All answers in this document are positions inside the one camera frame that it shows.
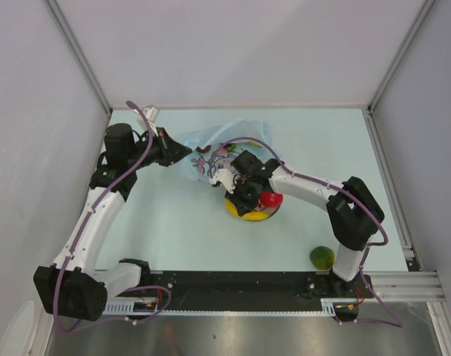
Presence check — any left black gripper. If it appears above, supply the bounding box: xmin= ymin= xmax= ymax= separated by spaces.
xmin=126 ymin=128 xmax=191 ymax=171

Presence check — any red fake pepper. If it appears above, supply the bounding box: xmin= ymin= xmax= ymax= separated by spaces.
xmin=259 ymin=191 xmax=283 ymax=208

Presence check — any yellow fake banana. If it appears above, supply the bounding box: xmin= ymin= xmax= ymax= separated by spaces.
xmin=225 ymin=200 xmax=271 ymax=222

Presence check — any light blue plastic bag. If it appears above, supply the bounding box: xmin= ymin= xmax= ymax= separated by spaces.
xmin=174 ymin=119 xmax=272 ymax=182

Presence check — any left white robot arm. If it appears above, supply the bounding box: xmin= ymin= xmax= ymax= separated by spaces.
xmin=33 ymin=123 xmax=192 ymax=321

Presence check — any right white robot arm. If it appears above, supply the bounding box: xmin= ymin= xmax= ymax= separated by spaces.
xmin=225 ymin=151 xmax=385 ymax=297

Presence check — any dark brown fake fruit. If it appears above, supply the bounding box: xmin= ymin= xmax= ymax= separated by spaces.
xmin=196 ymin=145 xmax=211 ymax=154

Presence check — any small green fake fruit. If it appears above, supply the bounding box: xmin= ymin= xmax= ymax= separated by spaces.
xmin=226 ymin=144 xmax=237 ymax=152

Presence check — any white plate with red characters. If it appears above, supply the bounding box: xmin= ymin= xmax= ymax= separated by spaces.
xmin=225 ymin=196 xmax=282 ymax=222

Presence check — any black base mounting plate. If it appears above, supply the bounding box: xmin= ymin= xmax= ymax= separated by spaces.
xmin=150 ymin=271 xmax=374 ymax=302

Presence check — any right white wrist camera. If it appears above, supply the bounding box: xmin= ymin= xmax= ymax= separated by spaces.
xmin=209 ymin=168 xmax=235 ymax=194

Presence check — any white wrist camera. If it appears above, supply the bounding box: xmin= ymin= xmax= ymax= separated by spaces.
xmin=137 ymin=105 xmax=159 ymax=131
xmin=209 ymin=168 xmax=235 ymax=194

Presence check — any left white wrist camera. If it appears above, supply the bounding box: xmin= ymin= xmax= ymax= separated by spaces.
xmin=137 ymin=105 xmax=159 ymax=131

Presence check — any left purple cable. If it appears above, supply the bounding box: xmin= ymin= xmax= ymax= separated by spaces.
xmin=53 ymin=99 xmax=172 ymax=334

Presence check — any white slotted cable duct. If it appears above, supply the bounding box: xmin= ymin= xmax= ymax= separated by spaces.
xmin=102 ymin=296 xmax=335 ymax=317

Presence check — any aluminium frame right rail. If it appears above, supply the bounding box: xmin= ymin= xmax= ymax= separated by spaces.
xmin=365 ymin=107 xmax=419 ymax=271

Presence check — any aluminium frame rail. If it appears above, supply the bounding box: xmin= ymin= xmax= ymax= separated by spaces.
xmin=42 ymin=270 xmax=445 ymax=300
xmin=365 ymin=107 xmax=419 ymax=271

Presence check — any left aluminium corner post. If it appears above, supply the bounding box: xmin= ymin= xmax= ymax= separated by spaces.
xmin=43 ymin=0 xmax=113 ymax=117

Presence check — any aluminium corner post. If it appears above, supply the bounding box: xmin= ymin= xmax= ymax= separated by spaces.
xmin=366 ymin=0 xmax=438 ymax=114
xmin=43 ymin=0 xmax=113 ymax=117

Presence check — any aluminium frame front rail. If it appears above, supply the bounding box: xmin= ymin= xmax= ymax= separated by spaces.
xmin=42 ymin=270 xmax=445 ymax=300

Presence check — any right aluminium corner post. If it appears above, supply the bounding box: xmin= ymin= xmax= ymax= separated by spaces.
xmin=366 ymin=0 xmax=438 ymax=114

